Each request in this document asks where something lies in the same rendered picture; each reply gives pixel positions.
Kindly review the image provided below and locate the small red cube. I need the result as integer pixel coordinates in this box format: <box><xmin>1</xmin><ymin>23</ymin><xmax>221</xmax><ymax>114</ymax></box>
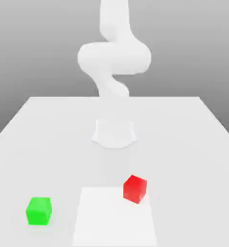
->
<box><xmin>123</xmin><ymin>174</ymin><xmax>148</xmax><ymax>205</ymax></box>

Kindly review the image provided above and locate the small green cube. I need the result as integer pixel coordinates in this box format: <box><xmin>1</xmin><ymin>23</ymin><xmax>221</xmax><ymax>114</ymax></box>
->
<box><xmin>25</xmin><ymin>196</ymin><xmax>53</xmax><ymax>226</ymax></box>

